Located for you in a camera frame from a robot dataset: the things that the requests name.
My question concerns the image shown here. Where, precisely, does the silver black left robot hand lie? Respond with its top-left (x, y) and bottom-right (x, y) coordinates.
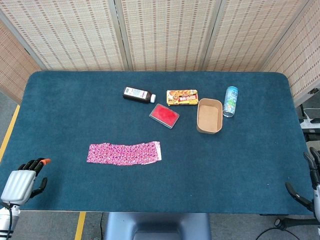
top-left (0, 158), bottom-right (52, 206)

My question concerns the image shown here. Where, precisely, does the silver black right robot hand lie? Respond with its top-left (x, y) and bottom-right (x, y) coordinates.
top-left (285, 146), bottom-right (320, 213)

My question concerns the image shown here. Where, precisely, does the pink patterned snack strip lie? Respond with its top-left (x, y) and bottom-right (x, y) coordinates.
top-left (86, 141), bottom-right (163, 166)

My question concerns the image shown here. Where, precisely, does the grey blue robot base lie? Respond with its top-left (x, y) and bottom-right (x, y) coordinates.
top-left (103, 212), bottom-right (212, 240)

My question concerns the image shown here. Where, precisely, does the white plastic adapter with cable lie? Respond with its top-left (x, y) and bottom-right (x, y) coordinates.
top-left (299, 117), bottom-right (320, 130)

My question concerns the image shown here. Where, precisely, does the light blue drink can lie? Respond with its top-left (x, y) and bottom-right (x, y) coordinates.
top-left (222, 86), bottom-right (239, 118)

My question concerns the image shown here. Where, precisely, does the woven bamboo screen panel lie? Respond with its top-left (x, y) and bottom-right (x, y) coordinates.
top-left (0, 19), bottom-right (42, 105)
top-left (0, 0), bottom-right (126, 72)
top-left (202, 0), bottom-right (315, 73)
top-left (114, 0), bottom-right (223, 73)
top-left (262, 0), bottom-right (320, 107)

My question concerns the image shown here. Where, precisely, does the brown paper box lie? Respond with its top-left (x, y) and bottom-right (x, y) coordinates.
top-left (196, 98), bottom-right (224, 135)

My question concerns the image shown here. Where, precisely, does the blue felt table mat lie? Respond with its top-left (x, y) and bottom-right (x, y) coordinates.
top-left (0, 71), bottom-right (315, 216)

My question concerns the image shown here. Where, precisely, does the brown bottle with white cap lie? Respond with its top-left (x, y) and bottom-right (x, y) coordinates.
top-left (122, 86), bottom-right (157, 104)

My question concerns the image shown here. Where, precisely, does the yellow snack packet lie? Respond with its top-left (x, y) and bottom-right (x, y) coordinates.
top-left (166, 89), bottom-right (200, 106)

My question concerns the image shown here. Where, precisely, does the red ink stamp pad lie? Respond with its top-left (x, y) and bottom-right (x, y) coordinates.
top-left (148, 103), bottom-right (180, 130)

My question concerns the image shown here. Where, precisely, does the black caster frame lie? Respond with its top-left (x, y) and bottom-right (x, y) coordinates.
top-left (273, 216), bottom-right (320, 231)

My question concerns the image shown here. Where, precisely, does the black floor cable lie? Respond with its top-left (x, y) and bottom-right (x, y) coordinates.
top-left (254, 225), bottom-right (302, 240)

